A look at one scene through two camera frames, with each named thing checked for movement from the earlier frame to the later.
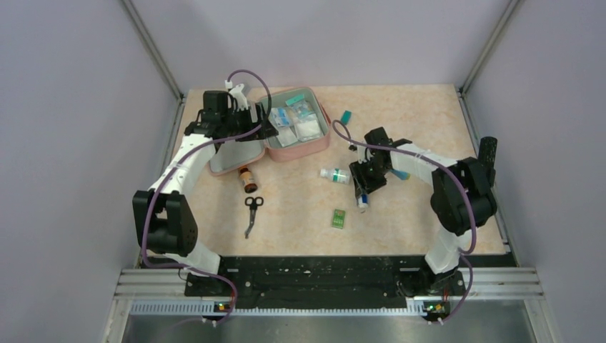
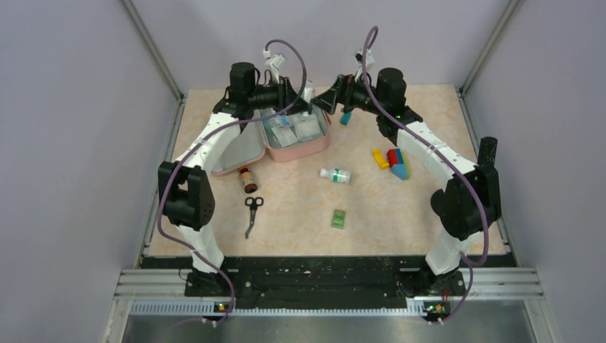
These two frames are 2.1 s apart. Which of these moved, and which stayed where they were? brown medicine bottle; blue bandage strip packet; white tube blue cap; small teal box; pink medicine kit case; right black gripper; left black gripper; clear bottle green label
Moved: right black gripper; left black gripper; white tube blue cap
Stayed: brown medicine bottle; clear bottle green label; blue bandage strip packet; small teal box; pink medicine kit case
